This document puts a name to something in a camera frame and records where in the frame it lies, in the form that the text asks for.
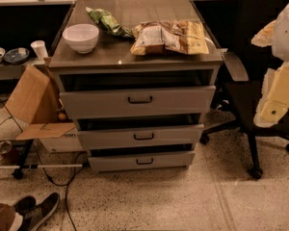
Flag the grey top drawer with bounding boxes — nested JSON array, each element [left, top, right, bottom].
[[60, 86, 215, 119]]

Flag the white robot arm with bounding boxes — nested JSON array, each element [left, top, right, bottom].
[[251, 3, 289, 127]]

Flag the brown cardboard box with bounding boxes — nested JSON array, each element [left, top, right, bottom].
[[5, 64, 75, 140]]

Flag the grey drawer cabinet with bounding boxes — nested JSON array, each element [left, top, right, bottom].
[[47, 0, 224, 173]]

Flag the green chip bag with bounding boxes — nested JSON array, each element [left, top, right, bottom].
[[86, 7, 134, 38]]

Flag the grey drawer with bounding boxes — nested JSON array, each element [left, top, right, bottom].
[[88, 151, 195, 172], [78, 124, 204, 150], [60, 86, 215, 119]]

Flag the white paper cup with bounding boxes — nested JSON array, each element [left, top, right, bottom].
[[31, 40, 48, 60]]

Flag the black floor cable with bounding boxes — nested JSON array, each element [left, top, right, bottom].
[[0, 94, 88, 231]]

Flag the brown trouser leg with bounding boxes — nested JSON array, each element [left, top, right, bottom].
[[0, 202, 15, 231]]

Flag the white ceramic bowl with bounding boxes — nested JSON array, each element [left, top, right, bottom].
[[63, 24, 99, 54]]

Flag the black sneaker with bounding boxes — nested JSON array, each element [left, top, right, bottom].
[[13, 195, 36, 214], [18, 192, 60, 231]]

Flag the grey bottom drawer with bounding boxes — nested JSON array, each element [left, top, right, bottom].
[[88, 151, 195, 172]]

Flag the brown snack bag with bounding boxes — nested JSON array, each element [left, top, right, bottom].
[[130, 19, 209, 56]]

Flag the black white stand bar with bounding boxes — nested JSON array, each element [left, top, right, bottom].
[[0, 140, 86, 179]]

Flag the black office chair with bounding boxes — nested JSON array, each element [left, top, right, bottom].
[[200, 0, 289, 179]]

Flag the grey middle drawer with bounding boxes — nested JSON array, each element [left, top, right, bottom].
[[78, 124, 204, 150]]

